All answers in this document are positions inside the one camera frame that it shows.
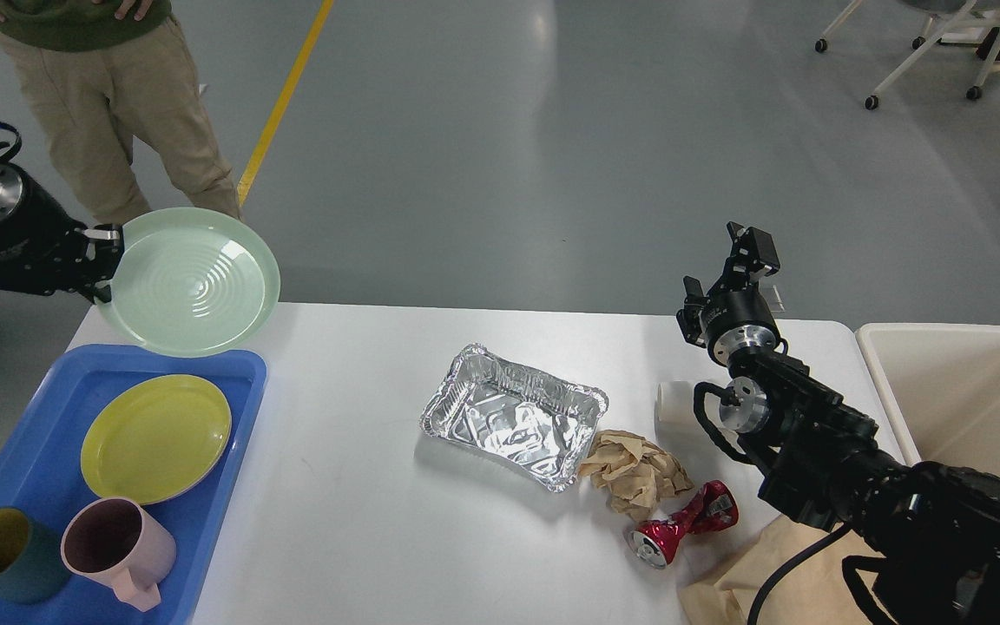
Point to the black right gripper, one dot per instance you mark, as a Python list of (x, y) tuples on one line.
[(736, 314)]

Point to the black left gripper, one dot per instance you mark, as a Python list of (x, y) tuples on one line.
[(44, 250)]

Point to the mint green plate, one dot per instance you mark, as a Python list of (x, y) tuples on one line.
[(191, 283)]

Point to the pink mug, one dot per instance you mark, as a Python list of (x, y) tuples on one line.
[(116, 543)]

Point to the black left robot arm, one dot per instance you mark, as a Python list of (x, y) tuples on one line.
[(42, 248)]

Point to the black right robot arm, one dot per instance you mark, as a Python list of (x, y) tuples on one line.
[(935, 528)]

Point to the white paper cup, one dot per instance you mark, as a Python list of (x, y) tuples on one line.
[(674, 405)]

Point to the person in khaki trousers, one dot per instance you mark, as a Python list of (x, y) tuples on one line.
[(99, 76)]

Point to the yellow plate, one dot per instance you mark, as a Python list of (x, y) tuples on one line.
[(156, 440)]

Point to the crumpled brown paper ball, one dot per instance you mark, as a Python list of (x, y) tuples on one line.
[(637, 473)]

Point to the blue plastic tray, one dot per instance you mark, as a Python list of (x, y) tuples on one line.
[(40, 473)]

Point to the crushed red can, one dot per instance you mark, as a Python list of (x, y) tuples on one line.
[(656, 542)]

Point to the aluminium foil tray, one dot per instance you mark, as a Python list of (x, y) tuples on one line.
[(517, 415)]

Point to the beige plastic bin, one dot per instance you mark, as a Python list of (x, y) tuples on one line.
[(940, 388)]

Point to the teal yellow cup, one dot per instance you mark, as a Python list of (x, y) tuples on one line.
[(31, 567)]

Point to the brown paper bag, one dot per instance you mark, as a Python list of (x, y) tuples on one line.
[(814, 593)]

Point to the white chair base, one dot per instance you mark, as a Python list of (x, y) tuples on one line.
[(941, 19)]

